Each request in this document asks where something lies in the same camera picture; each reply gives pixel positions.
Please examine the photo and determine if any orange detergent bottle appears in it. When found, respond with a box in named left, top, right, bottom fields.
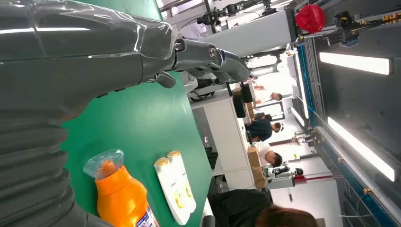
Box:
left=83, top=148, right=160, bottom=227

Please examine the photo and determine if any white shampoo bottle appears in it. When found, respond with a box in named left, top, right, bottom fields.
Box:
left=167, top=151, right=197, bottom=214
left=154, top=157, right=192, bottom=226

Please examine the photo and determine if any white partition panel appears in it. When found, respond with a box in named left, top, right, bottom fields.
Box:
left=190, top=96, right=256, bottom=190

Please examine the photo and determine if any grey machine beam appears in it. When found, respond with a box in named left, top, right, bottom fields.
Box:
left=184, top=9, right=297, bottom=58

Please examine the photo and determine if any person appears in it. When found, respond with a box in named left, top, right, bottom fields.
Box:
left=253, top=84, right=283, bottom=105
left=253, top=141, right=284, bottom=168
left=245, top=119, right=285, bottom=143

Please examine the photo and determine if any cardboard box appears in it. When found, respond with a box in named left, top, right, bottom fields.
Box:
left=246, top=147, right=262, bottom=168
left=252, top=166, right=266, bottom=190

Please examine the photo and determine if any ceiling strip light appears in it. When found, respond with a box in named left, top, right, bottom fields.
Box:
left=326, top=116, right=398, bottom=183
left=290, top=107, right=305, bottom=128
left=319, top=52, right=394, bottom=76

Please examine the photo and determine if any red round object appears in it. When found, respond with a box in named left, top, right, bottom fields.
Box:
left=295, top=4, right=326, bottom=35

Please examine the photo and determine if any overhead gantry frame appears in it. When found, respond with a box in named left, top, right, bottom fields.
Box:
left=294, top=9, right=401, bottom=227

